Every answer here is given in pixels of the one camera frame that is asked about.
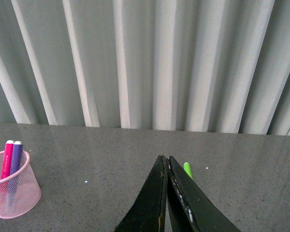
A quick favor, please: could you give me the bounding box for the grey pleated curtain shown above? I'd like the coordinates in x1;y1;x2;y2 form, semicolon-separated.
0;0;290;135

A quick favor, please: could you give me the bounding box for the pink mesh pen cup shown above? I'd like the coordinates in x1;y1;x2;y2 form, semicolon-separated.
0;151;42;219

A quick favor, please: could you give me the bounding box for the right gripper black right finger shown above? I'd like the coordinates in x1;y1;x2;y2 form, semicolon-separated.
167;156;239;232

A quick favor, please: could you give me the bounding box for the purple marker pen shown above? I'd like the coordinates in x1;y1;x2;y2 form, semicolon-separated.
8;141;23;207

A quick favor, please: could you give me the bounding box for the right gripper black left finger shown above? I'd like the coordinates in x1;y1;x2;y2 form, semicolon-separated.
115;156;168;232

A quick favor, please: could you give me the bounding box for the green marker pen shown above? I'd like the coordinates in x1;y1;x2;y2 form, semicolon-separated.
183;162;193;180

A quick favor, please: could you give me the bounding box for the pink marker pen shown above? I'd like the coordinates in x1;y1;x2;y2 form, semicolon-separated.
0;140;14;205

